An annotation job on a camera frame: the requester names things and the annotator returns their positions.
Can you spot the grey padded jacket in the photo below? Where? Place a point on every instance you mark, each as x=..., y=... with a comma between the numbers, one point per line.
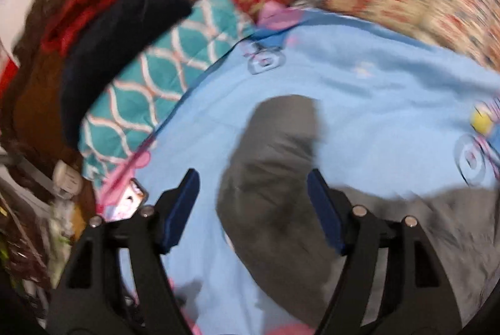
x=273, y=163

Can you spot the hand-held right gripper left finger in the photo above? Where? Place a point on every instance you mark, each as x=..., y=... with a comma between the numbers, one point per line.
x=180, y=210

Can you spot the teal wave-patterned cloth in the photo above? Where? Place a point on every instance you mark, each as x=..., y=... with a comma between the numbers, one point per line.
x=156, y=85

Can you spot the smartphone with pink screen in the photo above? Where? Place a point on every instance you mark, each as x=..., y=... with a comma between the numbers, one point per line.
x=129, y=200

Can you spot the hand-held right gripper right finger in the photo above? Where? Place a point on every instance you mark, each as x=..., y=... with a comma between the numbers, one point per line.
x=326, y=212

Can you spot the blue cartoon pig bedsheet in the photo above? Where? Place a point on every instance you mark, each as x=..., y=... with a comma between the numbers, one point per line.
x=371, y=104

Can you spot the white round plastic jar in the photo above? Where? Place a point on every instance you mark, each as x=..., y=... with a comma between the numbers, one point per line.
x=67, y=178

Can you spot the dark navy cloth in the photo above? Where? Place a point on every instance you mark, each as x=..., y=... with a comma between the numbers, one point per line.
x=117, y=30

